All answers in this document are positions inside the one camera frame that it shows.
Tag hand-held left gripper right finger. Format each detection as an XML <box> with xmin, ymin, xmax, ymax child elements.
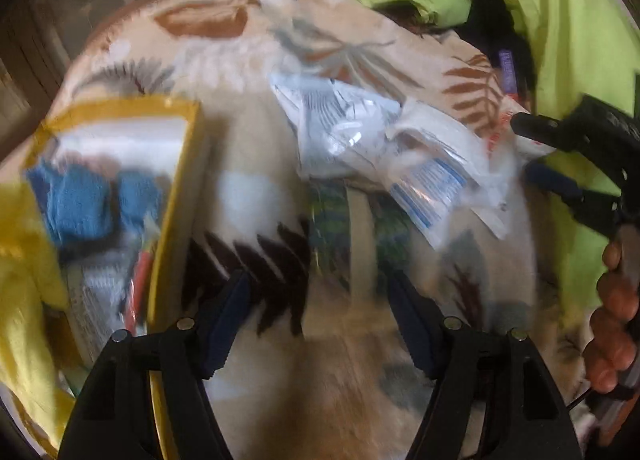
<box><xmin>387</xmin><ymin>270</ymin><xmax>583</xmax><ymax>460</ymax></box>

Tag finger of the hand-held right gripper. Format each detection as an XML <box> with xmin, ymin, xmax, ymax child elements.
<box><xmin>521</xmin><ymin>161</ymin><xmax>621</xmax><ymax>221</ymax></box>
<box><xmin>509</xmin><ymin>111</ymin><xmax>576</xmax><ymax>157</ymax></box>

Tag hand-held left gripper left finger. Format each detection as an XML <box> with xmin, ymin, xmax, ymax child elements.
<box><xmin>57</xmin><ymin>267</ymin><xmax>251</xmax><ymax>460</ymax></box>

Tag white plastic bag red print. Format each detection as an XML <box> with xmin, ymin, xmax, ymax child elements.
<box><xmin>482</xmin><ymin>107</ymin><xmax>551</xmax><ymax>175</ymax></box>

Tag white printed paper packet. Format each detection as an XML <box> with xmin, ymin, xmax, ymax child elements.
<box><xmin>70</xmin><ymin>260</ymin><xmax>133</xmax><ymax>335</ymax></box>

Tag blue fluffy cloth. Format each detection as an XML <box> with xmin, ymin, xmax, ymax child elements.
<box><xmin>25</xmin><ymin>162</ymin><xmax>163</xmax><ymax>248</ymax></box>

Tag yellow fluffy cloth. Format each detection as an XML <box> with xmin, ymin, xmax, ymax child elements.
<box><xmin>0</xmin><ymin>180</ymin><xmax>83</xmax><ymax>446</ymax></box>

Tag white box with yellow tape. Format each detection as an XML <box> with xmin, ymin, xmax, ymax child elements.
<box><xmin>20</xmin><ymin>96</ymin><xmax>208</xmax><ymax>460</ymax></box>

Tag person's right hand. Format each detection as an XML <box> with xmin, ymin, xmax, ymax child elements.
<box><xmin>582</xmin><ymin>240</ymin><xmax>640</xmax><ymax>393</ymax></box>

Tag purple label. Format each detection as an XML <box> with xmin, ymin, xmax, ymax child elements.
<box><xmin>497</xmin><ymin>48</ymin><xmax>518</xmax><ymax>95</ymax></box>

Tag dark cloth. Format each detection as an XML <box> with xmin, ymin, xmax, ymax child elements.
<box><xmin>385</xmin><ymin>0</ymin><xmax>538</xmax><ymax>90</ymax></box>

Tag clear plastic packets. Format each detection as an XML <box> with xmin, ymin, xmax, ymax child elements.
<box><xmin>270</xmin><ymin>70</ymin><xmax>511</xmax><ymax>251</ymax></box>

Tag leaf print blanket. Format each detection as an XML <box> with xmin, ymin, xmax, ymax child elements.
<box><xmin>0</xmin><ymin>0</ymin><xmax>601</xmax><ymax>460</ymax></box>

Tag green patterned bag beige strap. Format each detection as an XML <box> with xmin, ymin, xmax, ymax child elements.
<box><xmin>305</xmin><ymin>180</ymin><xmax>416</xmax><ymax>301</ymax></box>

